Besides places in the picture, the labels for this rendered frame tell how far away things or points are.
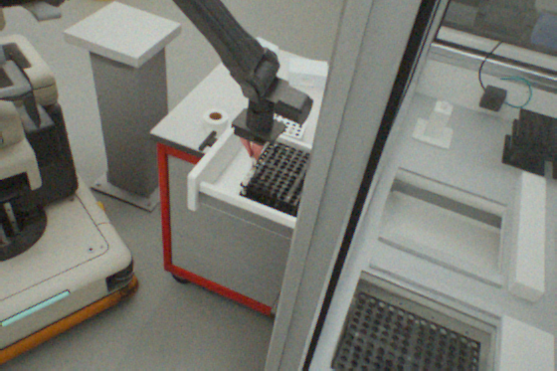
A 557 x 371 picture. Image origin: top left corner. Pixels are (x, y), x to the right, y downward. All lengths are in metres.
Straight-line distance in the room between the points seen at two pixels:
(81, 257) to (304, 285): 1.38
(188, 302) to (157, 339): 0.17
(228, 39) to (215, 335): 1.29
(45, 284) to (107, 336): 0.32
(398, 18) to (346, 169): 0.12
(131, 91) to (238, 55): 1.09
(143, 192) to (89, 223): 0.45
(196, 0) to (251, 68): 0.15
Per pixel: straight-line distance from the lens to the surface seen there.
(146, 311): 1.99
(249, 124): 1.04
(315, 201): 0.38
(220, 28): 0.85
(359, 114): 0.32
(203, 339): 1.92
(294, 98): 0.95
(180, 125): 1.49
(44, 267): 1.81
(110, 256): 1.79
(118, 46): 1.84
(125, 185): 2.32
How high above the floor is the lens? 1.71
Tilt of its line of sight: 42 degrees down
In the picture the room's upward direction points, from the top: 10 degrees clockwise
